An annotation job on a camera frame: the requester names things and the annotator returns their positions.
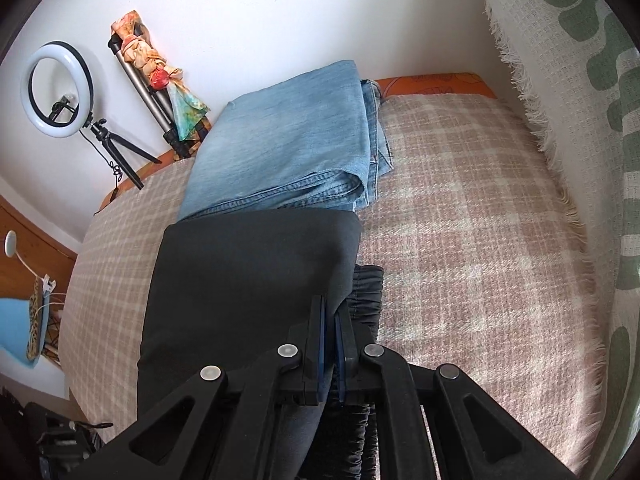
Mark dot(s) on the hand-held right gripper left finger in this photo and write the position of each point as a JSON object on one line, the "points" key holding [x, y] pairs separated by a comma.
{"points": [[312, 345]]}

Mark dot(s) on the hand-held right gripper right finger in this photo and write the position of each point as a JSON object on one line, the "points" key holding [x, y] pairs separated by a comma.
{"points": [[346, 355]]}

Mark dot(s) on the dark grey pants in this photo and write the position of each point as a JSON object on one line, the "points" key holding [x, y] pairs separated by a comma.
{"points": [[250, 285]]}

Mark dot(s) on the pink plaid blanket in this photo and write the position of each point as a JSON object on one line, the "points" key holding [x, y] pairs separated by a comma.
{"points": [[475, 240]]}

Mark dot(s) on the folded light blue jeans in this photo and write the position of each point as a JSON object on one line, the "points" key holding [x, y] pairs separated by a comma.
{"points": [[295, 150]]}

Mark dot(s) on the small black tripod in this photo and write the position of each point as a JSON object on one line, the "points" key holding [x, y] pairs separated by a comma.
{"points": [[117, 152]]}

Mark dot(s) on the leopard print cloth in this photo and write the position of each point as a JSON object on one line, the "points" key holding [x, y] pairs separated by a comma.
{"points": [[37, 320]]}

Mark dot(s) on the black equipment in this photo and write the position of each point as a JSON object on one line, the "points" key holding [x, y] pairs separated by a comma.
{"points": [[50, 442]]}

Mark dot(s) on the blue chair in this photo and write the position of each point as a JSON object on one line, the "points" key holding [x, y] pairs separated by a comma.
{"points": [[17, 327]]}

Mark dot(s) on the white clip lamp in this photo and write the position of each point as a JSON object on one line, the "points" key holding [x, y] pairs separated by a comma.
{"points": [[27, 262]]}

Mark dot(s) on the folded silver tripod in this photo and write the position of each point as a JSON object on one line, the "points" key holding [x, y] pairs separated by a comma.
{"points": [[150, 95]]}

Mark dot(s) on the folded tripod with colourful cloth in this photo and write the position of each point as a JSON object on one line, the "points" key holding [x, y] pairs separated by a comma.
{"points": [[160, 72]]}

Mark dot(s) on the green leaf patterned throw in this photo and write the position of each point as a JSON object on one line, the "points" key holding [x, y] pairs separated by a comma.
{"points": [[575, 85]]}

